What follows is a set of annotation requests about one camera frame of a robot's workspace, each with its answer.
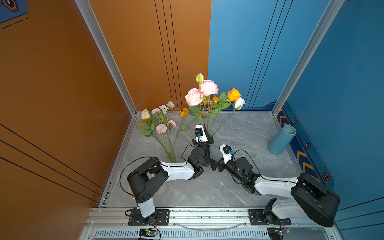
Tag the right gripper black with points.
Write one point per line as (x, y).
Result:
(215, 165)

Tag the small orange flower sprig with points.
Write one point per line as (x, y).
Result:
(210, 111)

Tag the large orange rose stem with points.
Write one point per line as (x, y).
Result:
(226, 101)

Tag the pink rose branch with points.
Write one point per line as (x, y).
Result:
(195, 96)

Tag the white rose stem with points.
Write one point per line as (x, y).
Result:
(238, 105)

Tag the cream rose stem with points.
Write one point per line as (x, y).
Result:
(147, 123)

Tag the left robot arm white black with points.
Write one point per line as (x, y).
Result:
(150, 176)

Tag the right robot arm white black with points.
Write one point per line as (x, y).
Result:
(301, 197)

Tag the teal cylinder vase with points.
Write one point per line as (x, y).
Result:
(282, 139)

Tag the orange poppy stem on table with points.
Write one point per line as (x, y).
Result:
(187, 118)

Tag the pink carnation flower stem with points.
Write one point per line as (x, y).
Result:
(164, 138)

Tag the pale pink flower spray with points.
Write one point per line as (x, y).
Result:
(163, 108)

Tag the right circuit board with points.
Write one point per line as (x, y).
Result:
(277, 233)

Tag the circuit board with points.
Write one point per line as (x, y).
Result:
(148, 234)
(277, 233)

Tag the left circuit board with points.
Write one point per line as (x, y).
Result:
(148, 234)

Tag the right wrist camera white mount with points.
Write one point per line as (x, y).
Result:
(227, 153)

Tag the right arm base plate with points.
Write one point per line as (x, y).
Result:
(258, 217)

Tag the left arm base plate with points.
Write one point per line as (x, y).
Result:
(158, 218)

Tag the right aluminium corner post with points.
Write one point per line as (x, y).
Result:
(318, 34)

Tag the aluminium corner post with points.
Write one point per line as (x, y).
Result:
(101, 42)
(318, 34)

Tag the aluminium front rail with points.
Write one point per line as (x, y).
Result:
(194, 218)

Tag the left aluminium corner post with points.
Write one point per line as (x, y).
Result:
(101, 42)

